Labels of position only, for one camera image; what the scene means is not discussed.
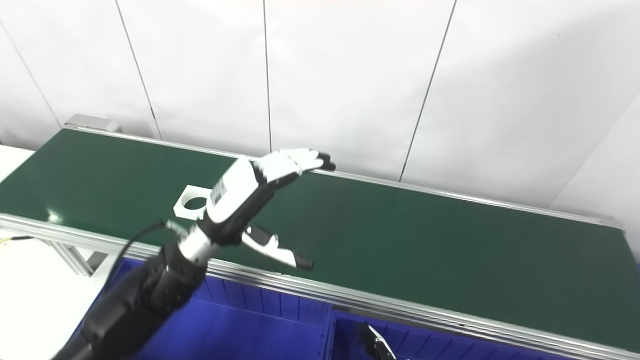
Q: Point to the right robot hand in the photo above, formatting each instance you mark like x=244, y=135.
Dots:
x=377, y=345

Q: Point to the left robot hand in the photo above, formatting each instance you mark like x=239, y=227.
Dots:
x=240, y=195

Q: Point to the white square part with hole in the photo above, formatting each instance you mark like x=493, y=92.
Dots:
x=186, y=210

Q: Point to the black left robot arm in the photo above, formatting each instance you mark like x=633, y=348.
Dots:
x=145, y=295

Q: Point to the blue plastic bin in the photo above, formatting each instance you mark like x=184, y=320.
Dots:
x=450, y=345
x=240, y=325

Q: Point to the green conveyor belt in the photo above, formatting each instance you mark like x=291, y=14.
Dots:
x=425, y=250

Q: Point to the grey conveyor motor housing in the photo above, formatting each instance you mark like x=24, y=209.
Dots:
x=92, y=122

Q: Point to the aluminium conveyor leg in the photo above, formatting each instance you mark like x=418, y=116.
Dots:
x=75, y=257

